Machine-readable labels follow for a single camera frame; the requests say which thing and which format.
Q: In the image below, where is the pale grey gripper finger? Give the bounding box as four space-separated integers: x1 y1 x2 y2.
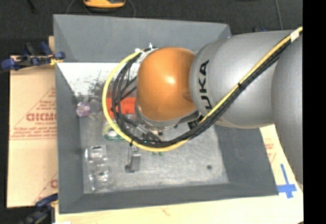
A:
125 154 133 174
131 153 142 172

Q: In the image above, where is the clear plastic container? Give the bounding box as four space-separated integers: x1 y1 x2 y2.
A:
84 145 113 192

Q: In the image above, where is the red box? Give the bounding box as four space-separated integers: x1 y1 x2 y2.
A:
105 92 137 117

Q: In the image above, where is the grey metal bin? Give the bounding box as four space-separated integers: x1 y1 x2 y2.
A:
52 14 279 214

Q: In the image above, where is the purple and clear toy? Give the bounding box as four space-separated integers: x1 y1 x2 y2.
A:
75 95 102 121

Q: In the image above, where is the brown cardboard board, red print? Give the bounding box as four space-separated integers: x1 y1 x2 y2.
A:
6 36 60 209

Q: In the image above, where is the green and white ring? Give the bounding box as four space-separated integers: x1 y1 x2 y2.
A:
101 121 128 143

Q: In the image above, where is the black cylinder on white bracket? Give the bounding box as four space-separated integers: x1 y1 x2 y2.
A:
178 112 203 131

